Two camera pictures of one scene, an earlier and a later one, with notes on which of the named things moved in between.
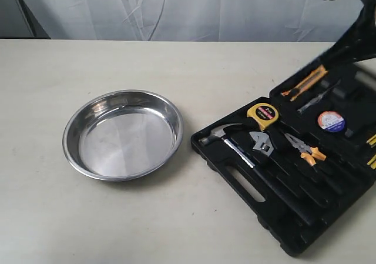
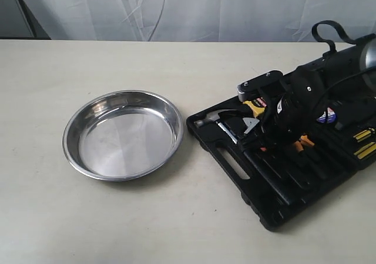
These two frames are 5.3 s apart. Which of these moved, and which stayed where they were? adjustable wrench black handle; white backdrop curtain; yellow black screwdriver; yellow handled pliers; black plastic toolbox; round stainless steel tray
Moved: yellow black screwdriver; black plastic toolbox; adjustable wrench black handle; yellow handled pliers
Stayed: white backdrop curtain; round stainless steel tray
